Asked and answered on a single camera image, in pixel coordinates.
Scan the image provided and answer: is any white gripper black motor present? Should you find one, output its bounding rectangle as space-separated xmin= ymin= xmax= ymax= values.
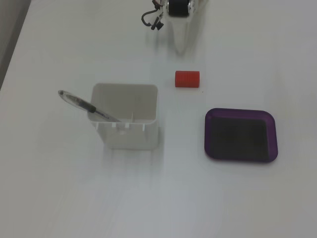
xmin=166 ymin=0 xmax=197 ymax=54

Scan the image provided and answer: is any red cube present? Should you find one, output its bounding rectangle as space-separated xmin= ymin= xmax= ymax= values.
xmin=174 ymin=70 xmax=201 ymax=88

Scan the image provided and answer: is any white plastic container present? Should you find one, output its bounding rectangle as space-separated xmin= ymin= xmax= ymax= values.
xmin=87 ymin=83 xmax=159 ymax=150

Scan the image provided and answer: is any purple tray black liner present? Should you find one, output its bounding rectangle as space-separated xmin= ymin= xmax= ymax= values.
xmin=204 ymin=108 xmax=279 ymax=165

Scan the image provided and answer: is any black ballpoint pen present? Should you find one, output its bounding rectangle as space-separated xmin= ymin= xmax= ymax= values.
xmin=57 ymin=89 xmax=122 ymax=123

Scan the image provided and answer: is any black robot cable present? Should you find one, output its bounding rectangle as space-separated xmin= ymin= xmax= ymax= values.
xmin=141 ymin=0 xmax=164 ymax=31

